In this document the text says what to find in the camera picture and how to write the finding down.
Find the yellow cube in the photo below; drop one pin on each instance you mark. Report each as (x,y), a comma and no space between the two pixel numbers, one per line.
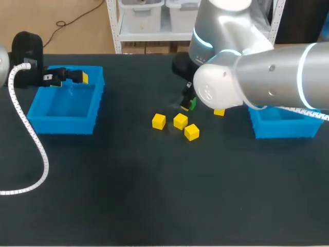
(158,121)
(191,132)
(180,121)
(219,112)

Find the green cube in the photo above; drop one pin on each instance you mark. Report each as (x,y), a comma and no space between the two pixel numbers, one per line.
(193,103)

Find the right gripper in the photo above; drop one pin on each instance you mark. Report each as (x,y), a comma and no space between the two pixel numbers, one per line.
(181,67)

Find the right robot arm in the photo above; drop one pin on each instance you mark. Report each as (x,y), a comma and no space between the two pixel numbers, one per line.
(257,64)

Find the white metal shelf rack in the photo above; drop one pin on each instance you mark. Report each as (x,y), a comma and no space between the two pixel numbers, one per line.
(117,31)

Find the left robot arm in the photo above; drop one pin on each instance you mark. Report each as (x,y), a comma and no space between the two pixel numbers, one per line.
(3,64)

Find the translucent white storage box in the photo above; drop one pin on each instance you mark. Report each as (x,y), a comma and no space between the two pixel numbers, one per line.
(180,18)
(141,18)

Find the blue plastic bin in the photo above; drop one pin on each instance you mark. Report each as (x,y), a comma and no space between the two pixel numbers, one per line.
(64,123)
(282,128)

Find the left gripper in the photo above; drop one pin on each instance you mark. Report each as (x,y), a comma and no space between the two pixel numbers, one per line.
(27,51)

